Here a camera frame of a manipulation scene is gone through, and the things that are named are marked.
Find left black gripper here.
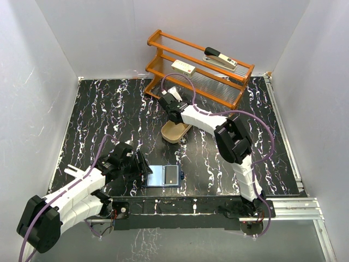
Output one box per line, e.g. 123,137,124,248
119,151,152,181

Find blue card holder wallet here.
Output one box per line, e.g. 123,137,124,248
146,165,184,188

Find black chip credit card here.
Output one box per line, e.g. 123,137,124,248
165,165,178,184

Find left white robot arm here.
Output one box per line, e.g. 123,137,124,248
16,142,152,253

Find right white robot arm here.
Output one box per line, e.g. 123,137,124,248
158,93,265,217

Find white staples box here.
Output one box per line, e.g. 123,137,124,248
171,59,196,78

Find orange wooden three-tier rack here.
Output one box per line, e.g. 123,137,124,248
144,29,255,109

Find black and beige stapler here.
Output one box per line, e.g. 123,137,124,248
203,47,238,71

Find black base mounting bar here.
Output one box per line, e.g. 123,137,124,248
112,196,275,231

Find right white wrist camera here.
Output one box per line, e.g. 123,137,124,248
161,86,182,102

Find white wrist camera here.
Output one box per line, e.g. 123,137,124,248
161,86,182,102
125,140,134,147

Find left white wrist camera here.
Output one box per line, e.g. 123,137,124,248
125,140,134,147

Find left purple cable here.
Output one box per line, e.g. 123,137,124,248
17,134,121,262

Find aluminium frame rail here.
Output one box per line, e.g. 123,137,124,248
263,72,336,262

